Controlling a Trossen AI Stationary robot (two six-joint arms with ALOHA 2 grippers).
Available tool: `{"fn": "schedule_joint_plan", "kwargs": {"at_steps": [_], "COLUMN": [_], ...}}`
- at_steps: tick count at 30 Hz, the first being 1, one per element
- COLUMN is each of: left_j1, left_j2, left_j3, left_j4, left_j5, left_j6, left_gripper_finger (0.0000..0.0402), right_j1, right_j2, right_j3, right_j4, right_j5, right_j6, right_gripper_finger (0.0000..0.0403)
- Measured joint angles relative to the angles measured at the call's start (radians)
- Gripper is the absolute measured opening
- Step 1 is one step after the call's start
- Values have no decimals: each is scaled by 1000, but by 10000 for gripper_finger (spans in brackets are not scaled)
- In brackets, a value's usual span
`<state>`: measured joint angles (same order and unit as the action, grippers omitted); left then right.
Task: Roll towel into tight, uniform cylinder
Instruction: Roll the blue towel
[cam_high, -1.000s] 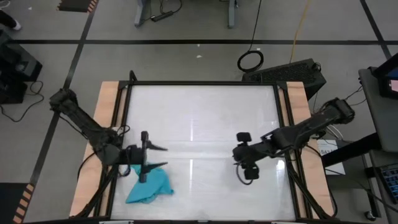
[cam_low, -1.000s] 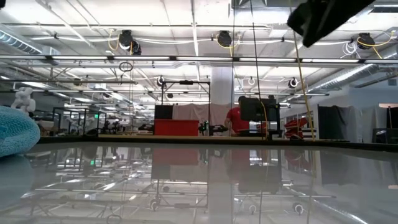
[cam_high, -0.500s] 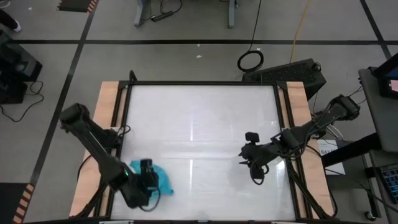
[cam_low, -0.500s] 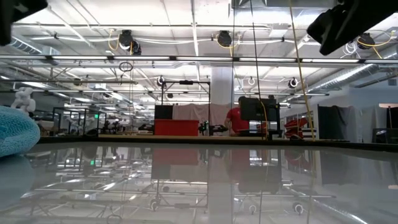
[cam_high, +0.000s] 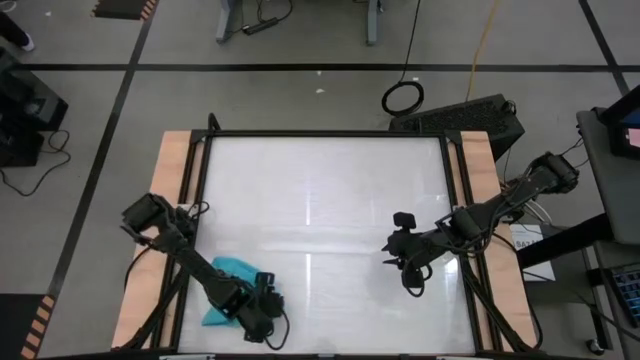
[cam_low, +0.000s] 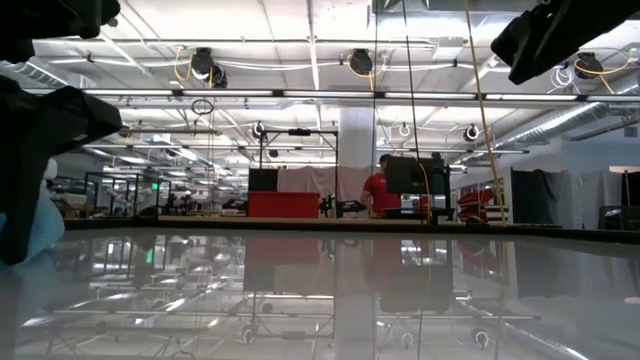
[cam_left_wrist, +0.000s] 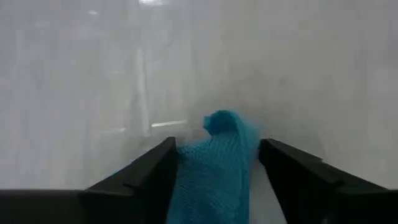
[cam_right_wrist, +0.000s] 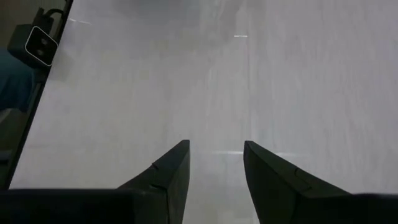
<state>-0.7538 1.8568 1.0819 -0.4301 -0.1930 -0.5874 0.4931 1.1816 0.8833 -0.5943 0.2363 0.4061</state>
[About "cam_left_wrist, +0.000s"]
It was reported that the teal terry towel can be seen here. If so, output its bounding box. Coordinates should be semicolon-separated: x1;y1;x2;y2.
166;109;261;224

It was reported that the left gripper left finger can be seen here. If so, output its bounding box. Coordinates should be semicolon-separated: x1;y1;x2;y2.
0;136;179;224

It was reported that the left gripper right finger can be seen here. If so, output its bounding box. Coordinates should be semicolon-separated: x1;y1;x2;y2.
258;138;398;224

